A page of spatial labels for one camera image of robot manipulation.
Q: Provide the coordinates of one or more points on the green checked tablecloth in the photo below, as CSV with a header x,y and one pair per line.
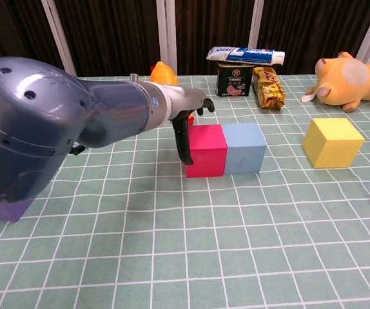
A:
x,y
185,241

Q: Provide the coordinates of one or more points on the yellow foam cube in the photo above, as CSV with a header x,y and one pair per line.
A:
x,y
330,148

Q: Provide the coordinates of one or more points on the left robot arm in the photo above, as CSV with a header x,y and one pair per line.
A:
x,y
43,122

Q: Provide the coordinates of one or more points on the yellow rubber chicken toy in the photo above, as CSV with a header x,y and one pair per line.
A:
x,y
162,72

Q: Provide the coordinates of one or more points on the yellow plush animal toy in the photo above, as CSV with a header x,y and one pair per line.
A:
x,y
339,87

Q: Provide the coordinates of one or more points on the white blue toothpaste tube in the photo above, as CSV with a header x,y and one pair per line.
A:
x,y
243,55

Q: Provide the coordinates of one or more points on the dark luncheon meat tin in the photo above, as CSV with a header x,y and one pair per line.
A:
x,y
233,80

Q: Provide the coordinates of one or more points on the red foam cube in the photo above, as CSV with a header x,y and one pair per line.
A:
x,y
207,161

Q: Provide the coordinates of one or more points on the dark brown curtain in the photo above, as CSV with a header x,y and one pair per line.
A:
x,y
114,32

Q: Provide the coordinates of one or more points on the light blue foam cube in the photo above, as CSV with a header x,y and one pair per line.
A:
x,y
246,157

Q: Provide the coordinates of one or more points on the gold snack package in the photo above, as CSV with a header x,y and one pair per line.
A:
x,y
268,90

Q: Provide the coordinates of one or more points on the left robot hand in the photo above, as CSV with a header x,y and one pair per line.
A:
x,y
186,99

